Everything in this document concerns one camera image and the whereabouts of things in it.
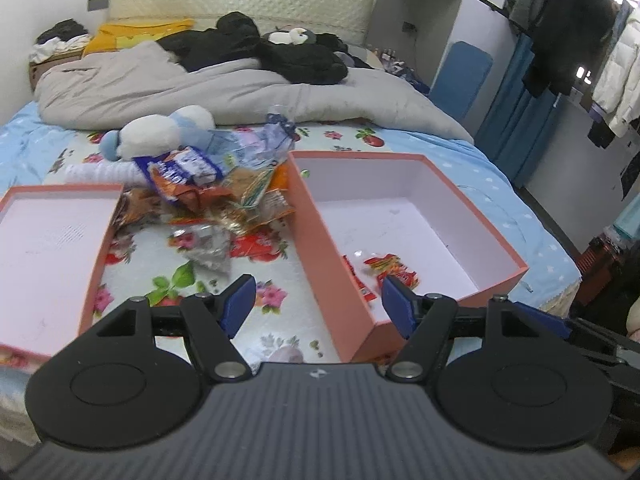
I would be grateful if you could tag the mixed clothes heap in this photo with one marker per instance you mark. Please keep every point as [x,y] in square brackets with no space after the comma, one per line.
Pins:
[60,40]

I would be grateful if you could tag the blue padded chair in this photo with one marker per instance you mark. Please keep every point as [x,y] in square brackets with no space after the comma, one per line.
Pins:
[462,80]

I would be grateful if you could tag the blue snack bag orange print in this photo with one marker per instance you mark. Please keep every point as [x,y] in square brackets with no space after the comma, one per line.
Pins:
[160,174]

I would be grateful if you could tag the clear lavender snack bag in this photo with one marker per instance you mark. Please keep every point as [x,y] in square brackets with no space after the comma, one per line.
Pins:
[260,142]

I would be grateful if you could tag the white and blue plush toy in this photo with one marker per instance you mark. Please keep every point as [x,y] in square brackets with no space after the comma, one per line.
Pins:
[150,132]

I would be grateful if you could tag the white cabinet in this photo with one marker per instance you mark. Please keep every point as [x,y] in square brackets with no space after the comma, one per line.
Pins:
[435,10]

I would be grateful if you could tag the deep pink cardboard box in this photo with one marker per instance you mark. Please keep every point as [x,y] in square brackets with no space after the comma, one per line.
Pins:
[400,210]

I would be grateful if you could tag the white hanging jacket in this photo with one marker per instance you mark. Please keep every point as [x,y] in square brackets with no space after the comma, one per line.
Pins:
[620,80]

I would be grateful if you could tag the green striped clear snack packet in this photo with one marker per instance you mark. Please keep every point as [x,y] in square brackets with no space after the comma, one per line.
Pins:
[255,187]

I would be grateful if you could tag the blue snack bag barrel print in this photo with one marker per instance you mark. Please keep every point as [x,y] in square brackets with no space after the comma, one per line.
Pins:
[200,164]

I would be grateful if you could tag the black clothes pile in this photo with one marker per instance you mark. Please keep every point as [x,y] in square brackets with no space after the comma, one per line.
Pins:
[240,45]

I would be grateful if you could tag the grey duvet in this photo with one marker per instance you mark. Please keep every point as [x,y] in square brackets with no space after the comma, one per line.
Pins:
[150,85]

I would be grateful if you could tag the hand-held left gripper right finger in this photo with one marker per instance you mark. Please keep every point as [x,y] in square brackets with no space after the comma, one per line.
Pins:
[399,305]

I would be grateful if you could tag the floral bed sheet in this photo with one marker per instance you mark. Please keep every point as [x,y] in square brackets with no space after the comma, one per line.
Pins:
[280,300]

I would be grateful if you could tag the yellow blanket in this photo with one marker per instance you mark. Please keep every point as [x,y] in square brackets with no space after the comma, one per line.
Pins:
[130,35]

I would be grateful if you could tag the brown bedside box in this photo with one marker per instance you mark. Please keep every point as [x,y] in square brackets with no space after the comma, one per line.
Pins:
[42,70]

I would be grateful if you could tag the shallow pink cardboard box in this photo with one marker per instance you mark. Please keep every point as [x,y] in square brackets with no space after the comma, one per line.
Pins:
[45,255]

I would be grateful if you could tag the white plastic bottle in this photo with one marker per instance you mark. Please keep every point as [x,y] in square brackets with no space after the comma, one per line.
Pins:
[102,172]

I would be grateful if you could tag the red yellow snack packet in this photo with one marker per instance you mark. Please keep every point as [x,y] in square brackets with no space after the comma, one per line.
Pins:
[392,267]

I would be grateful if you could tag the black wall socket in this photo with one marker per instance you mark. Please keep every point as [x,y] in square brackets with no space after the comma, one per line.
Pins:
[410,26]

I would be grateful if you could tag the grey wall switch panel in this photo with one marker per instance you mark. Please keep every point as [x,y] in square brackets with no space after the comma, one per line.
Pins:
[98,3]

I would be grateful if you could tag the blue curtain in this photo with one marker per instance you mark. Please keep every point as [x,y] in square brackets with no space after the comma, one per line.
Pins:
[520,110]

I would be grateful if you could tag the clear packet dark contents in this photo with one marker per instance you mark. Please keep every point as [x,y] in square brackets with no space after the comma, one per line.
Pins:
[205,250]

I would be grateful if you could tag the brown snack packet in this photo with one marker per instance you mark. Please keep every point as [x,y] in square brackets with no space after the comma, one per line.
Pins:
[135,210]

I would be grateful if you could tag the thin red snack packet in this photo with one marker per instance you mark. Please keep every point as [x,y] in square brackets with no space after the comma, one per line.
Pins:
[359,282]

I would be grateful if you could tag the orange suitcase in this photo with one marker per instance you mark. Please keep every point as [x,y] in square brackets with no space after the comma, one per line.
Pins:
[597,265]

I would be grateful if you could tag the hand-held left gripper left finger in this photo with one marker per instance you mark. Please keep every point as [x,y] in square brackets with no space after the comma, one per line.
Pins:
[239,302]

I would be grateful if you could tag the black hanging coat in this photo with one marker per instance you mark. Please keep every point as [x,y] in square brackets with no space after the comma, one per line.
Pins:
[570,25]

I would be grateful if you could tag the black and white plush toy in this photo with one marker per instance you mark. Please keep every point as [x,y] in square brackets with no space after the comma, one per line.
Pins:
[292,36]

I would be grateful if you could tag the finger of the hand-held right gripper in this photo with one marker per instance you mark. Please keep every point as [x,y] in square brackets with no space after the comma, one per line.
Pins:
[547,321]

